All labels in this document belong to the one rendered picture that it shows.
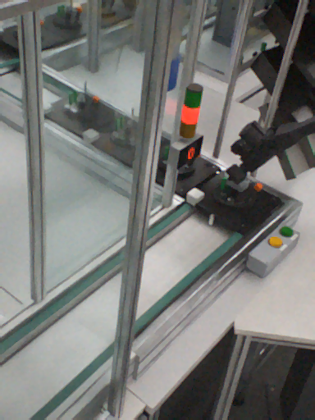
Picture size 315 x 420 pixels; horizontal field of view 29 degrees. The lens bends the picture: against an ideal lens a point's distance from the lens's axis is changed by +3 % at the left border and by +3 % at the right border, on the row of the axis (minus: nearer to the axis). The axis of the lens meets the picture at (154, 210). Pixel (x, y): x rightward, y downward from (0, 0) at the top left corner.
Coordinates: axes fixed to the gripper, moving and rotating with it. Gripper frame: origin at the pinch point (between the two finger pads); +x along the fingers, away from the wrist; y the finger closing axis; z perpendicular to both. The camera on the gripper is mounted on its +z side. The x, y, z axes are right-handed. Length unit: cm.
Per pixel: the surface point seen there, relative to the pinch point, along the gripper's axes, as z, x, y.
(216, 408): -59, 40, 36
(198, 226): -6.9, 15.0, 15.6
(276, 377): -82, 76, -22
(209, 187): 1.7, 13.9, 1.2
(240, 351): -45, 15, 34
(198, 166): 10.2, 19.1, -6.0
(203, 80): 45, 53, -79
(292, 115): 4.4, -14.7, -20.8
